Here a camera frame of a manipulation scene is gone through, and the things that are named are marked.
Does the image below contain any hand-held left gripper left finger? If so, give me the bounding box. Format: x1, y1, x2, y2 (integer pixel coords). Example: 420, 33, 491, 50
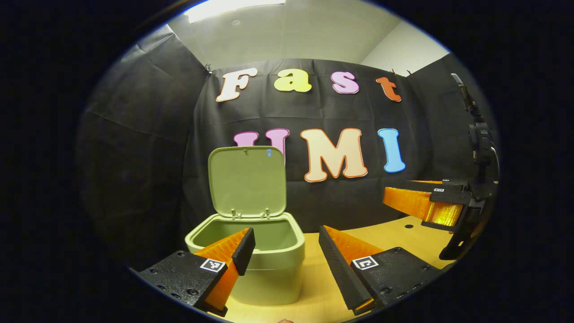
137, 227, 256, 317

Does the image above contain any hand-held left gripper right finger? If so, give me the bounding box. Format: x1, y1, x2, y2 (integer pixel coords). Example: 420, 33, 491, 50
318, 225, 444, 315

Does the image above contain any green desktop garbage bin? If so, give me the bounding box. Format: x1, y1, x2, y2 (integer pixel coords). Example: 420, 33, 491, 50
185, 146, 306, 306

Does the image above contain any wooden desktop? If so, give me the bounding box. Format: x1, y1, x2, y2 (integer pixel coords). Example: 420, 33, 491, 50
211, 215, 454, 323

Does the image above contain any black backdrop cloth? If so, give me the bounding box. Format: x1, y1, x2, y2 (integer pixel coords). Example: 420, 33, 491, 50
76, 25, 498, 274

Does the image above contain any ceiling light panel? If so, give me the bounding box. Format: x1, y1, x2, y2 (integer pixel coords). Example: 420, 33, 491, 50
185, 0, 287, 24

